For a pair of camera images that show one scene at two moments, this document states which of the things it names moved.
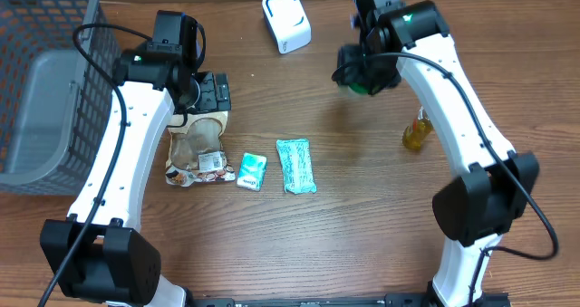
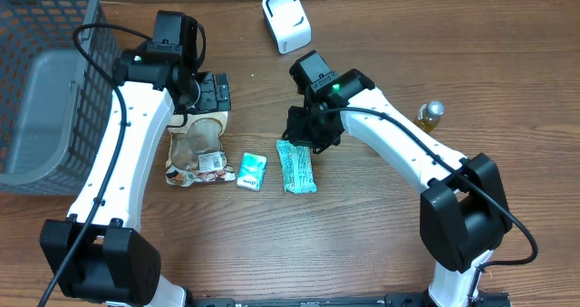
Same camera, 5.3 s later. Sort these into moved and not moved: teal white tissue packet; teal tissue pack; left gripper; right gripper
Moved: right gripper
Not moved: left gripper; teal tissue pack; teal white tissue packet
